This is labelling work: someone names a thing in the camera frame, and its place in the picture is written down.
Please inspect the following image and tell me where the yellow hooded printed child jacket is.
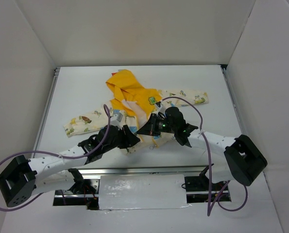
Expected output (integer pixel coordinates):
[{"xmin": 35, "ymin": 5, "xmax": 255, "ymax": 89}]
[{"xmin": 63, "ymin": 69, "xmax": 210, "ymax": 155}]

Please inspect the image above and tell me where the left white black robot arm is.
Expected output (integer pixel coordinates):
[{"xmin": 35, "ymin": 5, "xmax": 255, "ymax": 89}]
[{"xmin": 0, "ymin": 125, "xmax": 140, "ymax": 208}]

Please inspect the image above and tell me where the white foil covered panel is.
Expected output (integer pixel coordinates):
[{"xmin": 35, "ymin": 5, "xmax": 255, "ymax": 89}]
[{"xmin": 99, "ymin": 174, "xmax": 188, "ymax": 210}]

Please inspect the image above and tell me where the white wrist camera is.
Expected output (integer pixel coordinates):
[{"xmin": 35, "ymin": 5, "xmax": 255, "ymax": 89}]
[
  {"xmin": 154, "ymin": 102, "xmax": 166, "ymax": 114},
  {"xmin": 110, "ymin": 112, "xmax": 123, "ymax": 127}
]

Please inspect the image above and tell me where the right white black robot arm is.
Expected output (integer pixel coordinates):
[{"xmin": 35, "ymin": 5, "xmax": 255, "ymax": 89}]
[{"xmin": 137, "ymin": 107, "xmax": 268, "ymax": 190}]

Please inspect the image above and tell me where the purple cable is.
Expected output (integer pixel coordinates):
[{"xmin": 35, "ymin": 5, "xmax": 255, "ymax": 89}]
[
  {"xmin": 160, "ymin": 96, "xmax": 249, "ymax": 216},
  {"xmin": 0, "ymin": 104, "xmax": 111, "ymax": 213}
]

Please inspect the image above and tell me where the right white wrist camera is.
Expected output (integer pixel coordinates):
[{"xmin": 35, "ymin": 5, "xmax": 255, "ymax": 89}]
[{"xmin": 154, "ymin": 102, "xmax": 166, "ymax": 114}]

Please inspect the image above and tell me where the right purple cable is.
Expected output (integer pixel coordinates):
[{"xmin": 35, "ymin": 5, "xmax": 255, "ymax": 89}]
[{"xmin": 160, "ymin": 96, "xmax": 249, "ymax": 216}]

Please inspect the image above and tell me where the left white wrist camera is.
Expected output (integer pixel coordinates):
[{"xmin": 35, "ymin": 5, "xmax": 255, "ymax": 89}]
[{"xmin": 110, "ymin": 112, "xmax": 123, "ymax": 127}]

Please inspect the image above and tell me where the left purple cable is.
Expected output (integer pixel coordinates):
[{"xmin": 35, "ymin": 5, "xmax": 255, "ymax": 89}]
[{"xmin": 0, "ymin": 104, "xmax": 111, "ymax": 213}]

